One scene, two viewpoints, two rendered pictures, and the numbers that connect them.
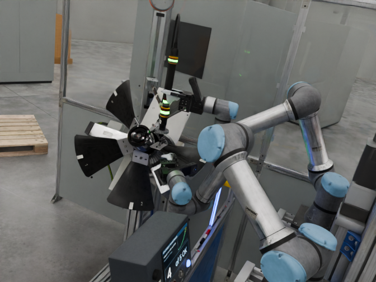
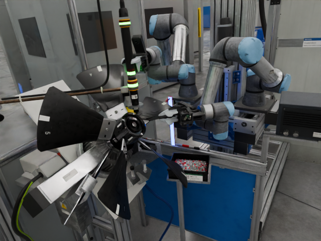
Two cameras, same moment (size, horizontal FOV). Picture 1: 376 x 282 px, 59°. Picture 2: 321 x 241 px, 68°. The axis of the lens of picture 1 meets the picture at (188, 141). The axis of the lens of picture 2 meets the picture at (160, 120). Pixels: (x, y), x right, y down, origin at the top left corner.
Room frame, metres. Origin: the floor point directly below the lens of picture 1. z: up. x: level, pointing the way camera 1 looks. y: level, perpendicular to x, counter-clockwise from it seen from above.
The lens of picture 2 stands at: (1.24, 1.10, 1.64)
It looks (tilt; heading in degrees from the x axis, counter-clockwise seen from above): 24 degrees down; 280
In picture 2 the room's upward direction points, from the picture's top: 5 degrees counter-clockwise
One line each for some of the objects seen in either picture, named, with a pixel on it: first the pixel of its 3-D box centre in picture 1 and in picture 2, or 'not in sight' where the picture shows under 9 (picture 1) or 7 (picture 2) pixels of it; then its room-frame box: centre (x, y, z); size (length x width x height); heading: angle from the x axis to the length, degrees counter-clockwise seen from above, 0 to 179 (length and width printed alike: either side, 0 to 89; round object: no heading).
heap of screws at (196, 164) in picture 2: not in sight; (189, 168); (1.30, 0.01, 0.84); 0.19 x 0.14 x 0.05; 174
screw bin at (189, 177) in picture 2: not in sight; (189, 167); (1.30, 0.01, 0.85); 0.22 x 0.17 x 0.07; 174
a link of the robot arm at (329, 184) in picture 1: (332, 190); (186, 73); (1.34, -0.67, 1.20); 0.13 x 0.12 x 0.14; 178
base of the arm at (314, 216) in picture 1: (324, 213); (187, 88); (1.33, -0.67, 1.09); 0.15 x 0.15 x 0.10
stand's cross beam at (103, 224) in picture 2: (142, 219); (105, 224); (1.78, 0.19, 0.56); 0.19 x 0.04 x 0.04; 160
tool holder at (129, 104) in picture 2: (163, 121); (132, 96); (1.54, 0.14, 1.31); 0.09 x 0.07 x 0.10; 16
